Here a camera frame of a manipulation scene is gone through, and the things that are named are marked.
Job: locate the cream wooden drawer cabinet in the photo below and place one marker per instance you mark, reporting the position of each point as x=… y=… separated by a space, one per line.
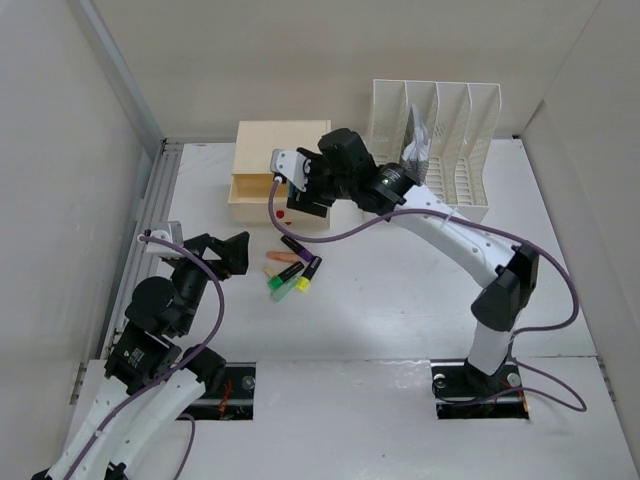
x=256 y=141

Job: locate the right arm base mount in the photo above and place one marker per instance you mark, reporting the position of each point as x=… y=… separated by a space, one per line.
x=463 y=393

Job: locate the clear green tube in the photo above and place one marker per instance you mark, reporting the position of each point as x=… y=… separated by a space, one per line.
x=281 y=292

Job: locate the yellow cap black marker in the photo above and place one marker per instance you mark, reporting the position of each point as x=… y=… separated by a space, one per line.
x=307 y=275

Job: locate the purple cap black marker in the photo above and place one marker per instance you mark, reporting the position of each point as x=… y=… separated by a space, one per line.
x=297 y=248

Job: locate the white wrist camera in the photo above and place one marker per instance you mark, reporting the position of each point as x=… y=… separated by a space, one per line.
x=291 y=165
x=168 y=232

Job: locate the orange translucent tube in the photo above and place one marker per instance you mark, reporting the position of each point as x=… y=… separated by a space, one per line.
x=284 y=257

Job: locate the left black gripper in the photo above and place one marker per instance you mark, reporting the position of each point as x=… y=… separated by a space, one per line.
x=233 y=252

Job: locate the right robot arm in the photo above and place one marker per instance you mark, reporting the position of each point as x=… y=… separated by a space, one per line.
x=343 y=169

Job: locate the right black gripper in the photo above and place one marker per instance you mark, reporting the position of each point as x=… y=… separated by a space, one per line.
x=318 y=162

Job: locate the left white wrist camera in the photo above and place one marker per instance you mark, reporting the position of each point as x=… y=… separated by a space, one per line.
x=168 y=232

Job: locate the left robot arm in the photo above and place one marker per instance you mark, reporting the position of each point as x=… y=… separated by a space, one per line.
x=148 y=380

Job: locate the white plastic file organizer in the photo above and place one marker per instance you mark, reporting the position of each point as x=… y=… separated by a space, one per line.
x=459 y=120

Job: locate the green cap black marker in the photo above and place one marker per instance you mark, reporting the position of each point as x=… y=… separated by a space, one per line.
x=281 y=278

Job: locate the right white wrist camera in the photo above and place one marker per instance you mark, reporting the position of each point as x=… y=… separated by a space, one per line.
x=291 y=165

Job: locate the grey black booklet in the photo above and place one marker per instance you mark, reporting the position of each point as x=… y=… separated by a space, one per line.
x=416 y=147

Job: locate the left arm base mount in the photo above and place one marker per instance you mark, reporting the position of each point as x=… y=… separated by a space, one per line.
x=234 y=398

